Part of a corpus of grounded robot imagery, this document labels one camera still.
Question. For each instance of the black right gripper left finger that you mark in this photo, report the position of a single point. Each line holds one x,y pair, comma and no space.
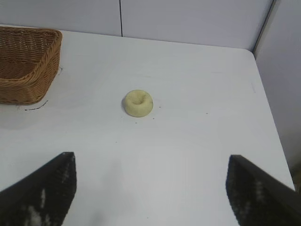
44,195

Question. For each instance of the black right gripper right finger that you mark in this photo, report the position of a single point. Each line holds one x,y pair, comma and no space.
256,200

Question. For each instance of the pale yellow egg yolk pastry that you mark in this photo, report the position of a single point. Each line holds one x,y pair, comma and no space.
137,104

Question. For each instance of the brown wicker basket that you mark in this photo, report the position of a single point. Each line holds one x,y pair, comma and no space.
21,68

